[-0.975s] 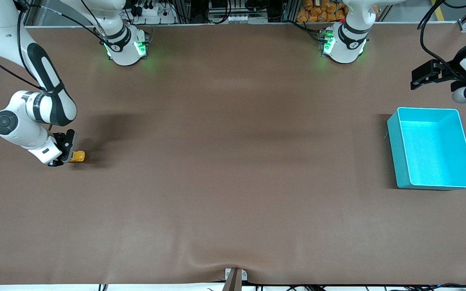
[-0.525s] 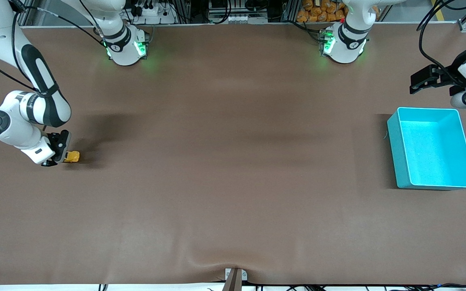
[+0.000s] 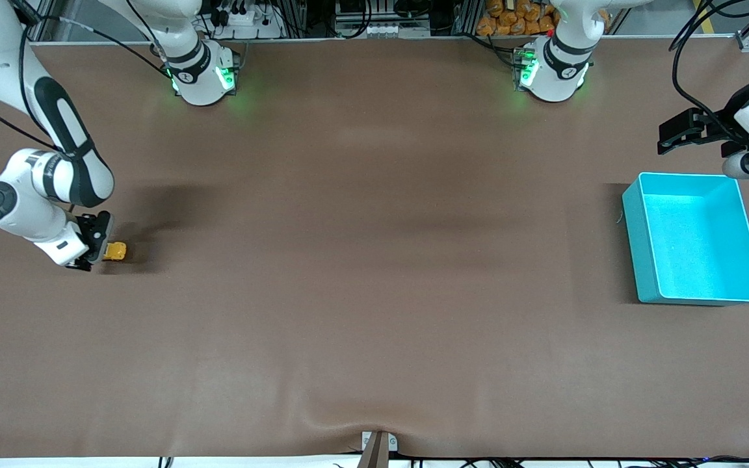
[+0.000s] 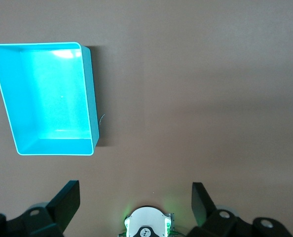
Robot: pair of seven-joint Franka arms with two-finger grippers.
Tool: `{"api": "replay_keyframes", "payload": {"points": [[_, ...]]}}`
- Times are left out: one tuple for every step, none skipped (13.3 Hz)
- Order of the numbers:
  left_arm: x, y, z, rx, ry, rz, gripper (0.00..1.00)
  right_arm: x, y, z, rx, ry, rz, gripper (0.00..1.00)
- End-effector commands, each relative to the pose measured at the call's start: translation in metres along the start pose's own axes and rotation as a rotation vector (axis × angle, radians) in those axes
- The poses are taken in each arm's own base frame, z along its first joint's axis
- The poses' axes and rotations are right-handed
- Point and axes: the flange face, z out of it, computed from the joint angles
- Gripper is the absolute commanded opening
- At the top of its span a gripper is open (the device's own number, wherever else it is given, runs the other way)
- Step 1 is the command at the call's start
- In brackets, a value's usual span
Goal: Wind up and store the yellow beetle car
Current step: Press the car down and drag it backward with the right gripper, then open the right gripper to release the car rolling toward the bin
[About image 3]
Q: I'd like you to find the bag of orange items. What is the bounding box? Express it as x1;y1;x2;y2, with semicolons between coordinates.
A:
476;0;611;37

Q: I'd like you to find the teal plastic storage bin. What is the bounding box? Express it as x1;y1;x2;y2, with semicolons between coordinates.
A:
621;172;749;306

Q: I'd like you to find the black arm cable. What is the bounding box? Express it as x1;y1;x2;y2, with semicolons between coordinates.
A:
0;0;175;158
671;0;749;141

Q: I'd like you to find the green lit controller board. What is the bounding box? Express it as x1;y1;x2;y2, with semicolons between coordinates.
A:
512;45;540;91

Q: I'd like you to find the white power strip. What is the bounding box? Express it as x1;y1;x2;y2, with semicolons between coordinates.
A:
208;5;285;40

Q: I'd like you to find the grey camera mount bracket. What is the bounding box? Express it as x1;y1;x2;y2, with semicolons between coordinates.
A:
358;430;399;468

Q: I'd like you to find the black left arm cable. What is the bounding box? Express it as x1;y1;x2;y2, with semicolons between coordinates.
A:
671;0;749;141

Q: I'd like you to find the brown table mat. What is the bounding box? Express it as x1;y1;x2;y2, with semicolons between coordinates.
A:
0;36;749;460

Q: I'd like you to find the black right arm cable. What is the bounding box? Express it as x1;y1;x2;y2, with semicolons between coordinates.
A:
0;0;175;158

